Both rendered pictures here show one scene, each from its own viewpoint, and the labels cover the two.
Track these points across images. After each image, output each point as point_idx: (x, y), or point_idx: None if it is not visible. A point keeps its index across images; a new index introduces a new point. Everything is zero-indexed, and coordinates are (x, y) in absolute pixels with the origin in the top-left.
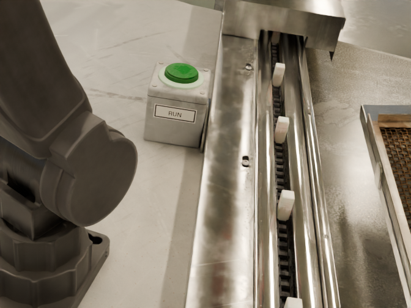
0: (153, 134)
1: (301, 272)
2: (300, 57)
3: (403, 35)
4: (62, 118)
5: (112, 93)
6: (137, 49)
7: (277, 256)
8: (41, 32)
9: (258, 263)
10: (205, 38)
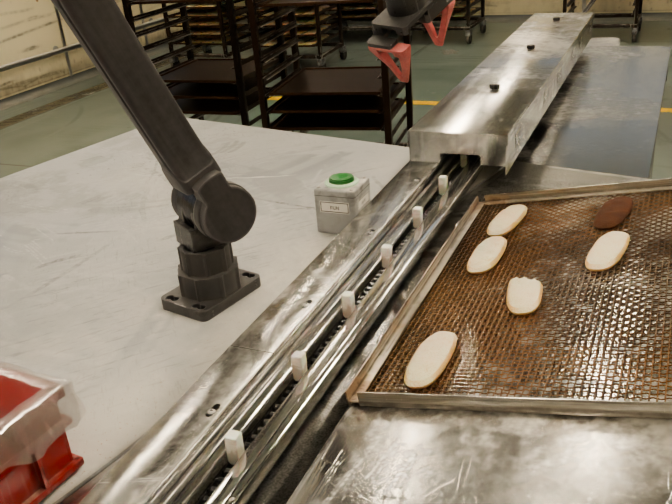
0: (323, 226)
1: (374, 288)
2: (469, 172)
3: (618, 156)
4: (198, 171)
5: (310, 207)
6: None
7: (362, 281)
8: (181, 122)
9: (346, 283)
10: None
